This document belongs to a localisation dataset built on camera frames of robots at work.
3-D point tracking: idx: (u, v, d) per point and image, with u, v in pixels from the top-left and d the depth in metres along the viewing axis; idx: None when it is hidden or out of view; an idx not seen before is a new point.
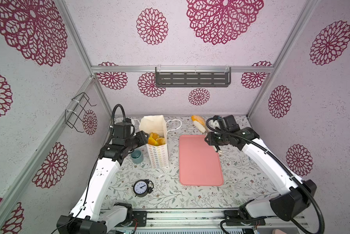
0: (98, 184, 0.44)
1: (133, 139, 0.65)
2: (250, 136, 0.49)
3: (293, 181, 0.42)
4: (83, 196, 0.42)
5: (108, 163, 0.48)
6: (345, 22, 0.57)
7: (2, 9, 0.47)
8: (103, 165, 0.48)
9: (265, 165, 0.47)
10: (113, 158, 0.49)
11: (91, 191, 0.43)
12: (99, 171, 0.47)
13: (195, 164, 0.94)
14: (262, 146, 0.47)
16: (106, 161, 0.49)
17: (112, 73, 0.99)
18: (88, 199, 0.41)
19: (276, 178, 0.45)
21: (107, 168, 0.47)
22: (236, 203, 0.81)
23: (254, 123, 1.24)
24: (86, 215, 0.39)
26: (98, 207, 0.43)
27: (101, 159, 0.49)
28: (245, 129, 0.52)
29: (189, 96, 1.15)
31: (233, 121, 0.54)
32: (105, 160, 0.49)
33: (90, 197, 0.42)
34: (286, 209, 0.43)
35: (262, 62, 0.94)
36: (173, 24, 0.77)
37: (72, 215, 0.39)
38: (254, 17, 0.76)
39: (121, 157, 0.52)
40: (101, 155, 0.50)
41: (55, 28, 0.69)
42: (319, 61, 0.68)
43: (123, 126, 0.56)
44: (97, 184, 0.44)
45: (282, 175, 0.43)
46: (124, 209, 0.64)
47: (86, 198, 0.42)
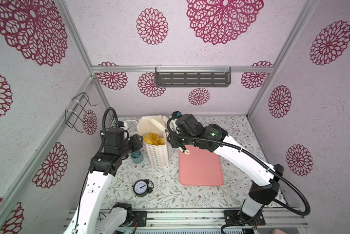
0: (89, 203, 0.41)
1: (126, 146, 0.59)
2: (219, 135, 0.45)
3: (269, 172, 0.42)
4: (74, 217, 0.39)
5: (100, 177, 0.44)
6: (345, 22, 0.57)
7: (2, 9, 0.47)
8: (93, 180, 0.44)
9: (242, 164, 0.46)
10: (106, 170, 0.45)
11: (82, 211, 0.40)
12: (90, 187, 0.43)
13: (195, 164, 0.94)
14: (237, 146, 0.44)
16: (98, 175, 0.45)
17: (112, 73, 0.99)
18: (80, 220, 0.39)
19: (254, 173, 0.45)
21: (98, 184, 0.43)
22: (236, 203, 0.81)
23: (254, 123, 1.24)
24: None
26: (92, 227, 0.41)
27: (91, 173, 0.45)
28: (211, 128, 0.46)
29: (189, 96, 1.15)
31: (194, 121, 0.47)
32: (96, 173, 0.45)
33: (82, 219, 0.39)
34: (266, 198, 0.46)
35: (262, 62, 0.94)
36: (173, 24, 0.77)
37: None
38: (254, 17, 0.76)
39: (113, 167, 0.47)
40: (91, 168, 0.46)
41: (55, 28, 0.69)
42: (319, 61, 0.68)
43: (116, 132, 0.51)
44: (88, 201, 0.41)
45: (260, 169, 0.43)
46: (123, 211, 0.63)
47: (77, 220, 0.39)
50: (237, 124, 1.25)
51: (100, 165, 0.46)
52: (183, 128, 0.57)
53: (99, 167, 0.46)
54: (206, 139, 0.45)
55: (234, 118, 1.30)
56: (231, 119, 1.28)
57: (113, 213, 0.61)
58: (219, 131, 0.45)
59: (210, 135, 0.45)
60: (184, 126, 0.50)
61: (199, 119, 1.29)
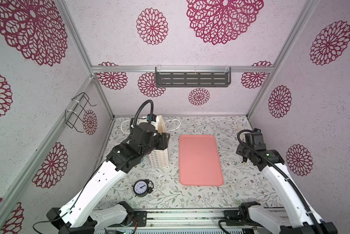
0: (91, 190, 0.41)
1: (149, 147, 0.52)
2: (274, 160, 0.52)
3: (309, 216, 0.40)
4: (75, 197, 0.40)
5: (111, 170, 0.43)
6: (345, 22, 0.57)
7: (2, 9, 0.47)
8: (104, 170, 0.43)
9: (283, 192, 0.45)
10: (119, 165, 0.43)
11: (83, 196, 0.40)
12: (98, 177, 0.42)
13: (195, 164, 0.94)
14: (283, 173, 0.49)
16: (109, 167, 0.44)
17: (112, 73, 0.99)
18: (77, 204, 0.39)
19: (291, 208, 0.42)
21: (106, 177, 0.42)
22: (236, 203, 0.81)
23: (254, 123, 1.24)
24: (68, 221, 0.37)
26: (85, 215, 0.40)
27: (107, 162, 0.45)
28: (271, 152, 0.55)
29: (189, 96, 1.15)
31: (261, 139, 0.60)
32: (109, 165, 0.44)
33: (79, 203, 0.39)
34: None
35: (262, 61, 0.93)
36: (173, 24, 0.77)
37: (60, 213, 0.42)
38: (254, 17, 0.76)
39: (127, 165, 0.45)
40: (108, 157, 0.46)
41: (55, 28, 0.69)
42: (319, 61, 0.68)
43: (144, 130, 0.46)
44: (92, 188, 0.41)
45: (299, 207, 0.41)
46: (124, 212, 0.63)
47: (74, 202, 0.40)
50: (237, 124, 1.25)
51: (117, 158, 0.45)
52: (248, 141, 0.64)
53: (115, 159, 0.45)
54: (260, 154, 0.54)
55: (234, 118, 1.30)
56: (231, 119, 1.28)
57: (114, 209, 0.60)
58: (276, 156, 0.53)
59: (265, 155, 0.54)
60: (249, 138, 0.63)
61: (199, 119, 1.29)
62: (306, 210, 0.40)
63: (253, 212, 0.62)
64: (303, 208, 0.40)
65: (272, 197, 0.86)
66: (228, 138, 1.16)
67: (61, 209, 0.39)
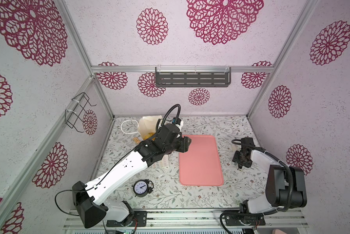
0: (117, 173, 0.44)
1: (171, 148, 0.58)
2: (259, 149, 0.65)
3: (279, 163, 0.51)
4: (101, 176, 0.44)
5: (138, 160, 0.47)
6: (345, 22, 0.57)
7: (2, 9, 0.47)
8: (131, 158, 0.47)
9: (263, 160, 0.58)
10: (144, 158, 0.47)
11: (108, 177, 0.43)
12: (125, 163, 0.46)
13: (195, 164, 0.94)
14: (261, 148, 0.66)
16: (137, 156, 0.47)
17: (112, 73, 0.99)
18: (103, 183, 0.42)
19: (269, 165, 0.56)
21: (133, 165, 0.46)
22: (236, 203, 0.81)
23: (254, 123, 1.24)
24: (92, 196, 0.40)
26: (105, 195, 0.43)
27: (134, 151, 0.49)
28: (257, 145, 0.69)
29: (189, 96, 1.15)
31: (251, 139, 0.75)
32: (137, 155, 0.48)
33: (104, 182, 0.42)
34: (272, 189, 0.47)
35: (262, 61, 0.93)
36: (173, 24, 0.77)
37: (86, 186, 0.42)
38: (254, 17, 0.76)
39: (151, 159, 0.49)
40: (136, 148, 0.49)
41: (55, 28, 0.69)
42: (319, 61, 0.68)
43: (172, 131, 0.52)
44: (118, 172, 0.44)
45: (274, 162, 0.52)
46: (126, 211, 0.63)
47: (101, 180, 0.43)
50: (237, 124, 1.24)
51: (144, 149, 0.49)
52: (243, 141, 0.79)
53: (142, 150, 0.49)
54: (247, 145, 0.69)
55: (234, 118, 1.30)
56: (231, 119, 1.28)
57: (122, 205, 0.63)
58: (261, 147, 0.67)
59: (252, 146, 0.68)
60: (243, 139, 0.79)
61: (199, 119, 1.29)
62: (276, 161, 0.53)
63: (252, 203, 0.64)
64: (274, 161, 0.53)
65: None
66: (228, 138, 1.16)
67: (87, 184, 0.42)
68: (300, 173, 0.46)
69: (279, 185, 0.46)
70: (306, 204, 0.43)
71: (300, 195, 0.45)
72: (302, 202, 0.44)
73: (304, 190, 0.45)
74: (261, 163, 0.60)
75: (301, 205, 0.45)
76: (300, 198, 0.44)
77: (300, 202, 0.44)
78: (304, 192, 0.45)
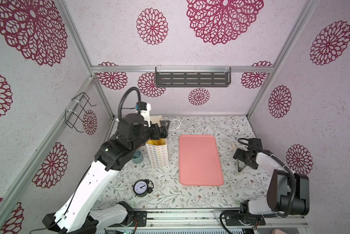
0: (83, 194, 0.38)
1: (140, 138, 0.50)
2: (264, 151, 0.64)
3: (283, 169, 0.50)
4: (68, 202, 0.38)
5: (100, 172, 0.39)
6: (345, 22, 0.57)
7: (1, 9, 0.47)
8: (93, 172, 0.39)
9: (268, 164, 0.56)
10: (108, 165, 0.39)
11: (75, 201, 0.38)
12: (89, 179, 0.39)
13: (195, 164, 0.94)
14: (267, 152, 0.64)
16: (98, 169, 0.39)
17: (112, 73, 0.99)
18: (70, 209, 0.37)
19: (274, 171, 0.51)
21: (96, 178, 0.38)
22: (236, 203, 0.81)
23: (254, 123, 1.24)
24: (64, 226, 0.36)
26: (81, 218, 0.39)
27: (96, 162, 0.40)
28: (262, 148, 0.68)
29: (189, 96, 1.15)
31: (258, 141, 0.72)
32: (98, 166, 0.39)
33: (71, 208, 0.37)
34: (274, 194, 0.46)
35: (262, 61, 0.93)
36: (173, 24, 0.77)
37: (56, 218, 0.37)
38: (254, 17, 0.76)
39: (118, 162, 0.42)
40: (96, 156, 0.40)
41: (55, 28, 0.69)
42: (319, 61, 0.68)
43: (130, 123, 0.41)
44: (84, 192, 0.38)
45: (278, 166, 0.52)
46: (124, 211, 0.63)
47: (68, 207, 0.37)
50: (237, 124, 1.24)
51: (106, 156, 0.40)
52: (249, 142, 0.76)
53: (105, 157, 0.40)
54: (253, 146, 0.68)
55: (234, 118, 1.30)
56: (231, 119, 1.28)
57: (115, 208, 0.62)
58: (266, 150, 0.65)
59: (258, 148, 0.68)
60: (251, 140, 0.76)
61: (199, 119, 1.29)
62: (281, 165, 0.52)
63: (252, 204, 0.64)
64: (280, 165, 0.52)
65: None
66: (228, 138, 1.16)
67: (56, 215, 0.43)
68: (305, 181, 0.44)
69: (281, 191, 0.44)
70: (308, 212, 0.42)
71: (302, 203, 0.43)
72: (303, 210, 0.43)
73: (307, 198, 0.43)
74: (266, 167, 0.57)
75: (301, 212, 0.43)
76: (301, 205, 0.43)
77: (301, 209, 0.43)
78: (307, 200, 0.43)
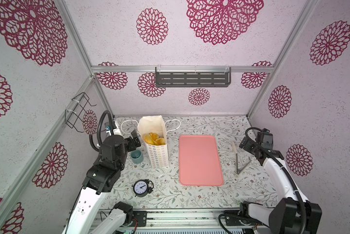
0: (78, 222, 0.40)
1: (122, 156, 0.50)
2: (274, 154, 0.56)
3: (295, 194, 0.43)
4: None
5: (91, 197, 0.42)
6: (345, 22, 0.57)
7: (1, 9, 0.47)
8: (85, 199, 0.42)
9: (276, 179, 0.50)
10: (99, 187, 0.43)
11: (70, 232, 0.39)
12: (81, 206, 0.42)
13: (195, 164, 0.94)
14: (278, 162, 0.53)
16: (89, 195, 0.43)
17: (112, 73, 0.99)
18: None
19: (281, 189, 0.46)
21: (89, 204, 0.42)
22: (236, 203, 0.81)
23: (254, 123, 1.24)
24: None
26: None
27: (85, 188, 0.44)
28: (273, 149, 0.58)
29: (189, 96, 1.15)
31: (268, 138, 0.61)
32: (87, 192, 0.43)
33: None
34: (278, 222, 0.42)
35: (262, 61, 0.93)
36: (173, 24, 0.77)
37: None
38: (254, 17, 0.76)
39: (108, 183, 0.45)
40: (85, 184, 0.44)
41: (55, 28, 0.69)
42: (319, 61, 0.68)
43: (112, 146, 0.46)
44: (78, 220, 0.40)
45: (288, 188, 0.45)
46: (122, 215, 0.63)
47: None
50: (237, 124, 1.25)
51: (94, 180, 0.44)
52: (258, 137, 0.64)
53: (93, 182, 0.44)
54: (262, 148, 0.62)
55: (234, 118, 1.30)
56: (231, 119, 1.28)
57: (111, 218, 0.60)
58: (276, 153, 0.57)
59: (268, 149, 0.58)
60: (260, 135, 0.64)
61: (199, 119, 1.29)
62: (293, 190, 0.45)
63: (253, 208, 0.63)
64: (291, 188, 0.45)
65: (272, 197, 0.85)
66: (228, 138, 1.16)
67: None
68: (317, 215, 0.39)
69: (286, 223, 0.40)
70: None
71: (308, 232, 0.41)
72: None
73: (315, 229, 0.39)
74: (272, 178, 0.52)
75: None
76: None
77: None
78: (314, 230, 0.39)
